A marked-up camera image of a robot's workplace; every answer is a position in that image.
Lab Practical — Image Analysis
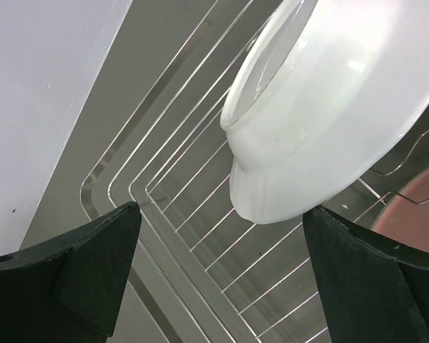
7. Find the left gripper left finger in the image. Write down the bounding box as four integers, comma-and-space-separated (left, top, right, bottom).
0, 202, 142, 342

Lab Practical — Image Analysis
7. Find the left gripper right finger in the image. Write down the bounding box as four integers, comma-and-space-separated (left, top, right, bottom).
302, 206, 429, 342

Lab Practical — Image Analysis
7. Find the pink cream floral plate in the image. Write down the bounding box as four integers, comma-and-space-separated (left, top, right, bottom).
373, 168, 429, 253

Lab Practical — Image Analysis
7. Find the metal wire dish rack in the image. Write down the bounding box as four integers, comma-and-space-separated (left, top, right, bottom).
80, 1, 429, 342

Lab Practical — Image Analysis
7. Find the white blue-rimmed plate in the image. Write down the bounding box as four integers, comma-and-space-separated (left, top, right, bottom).
220, 1, 429, 224

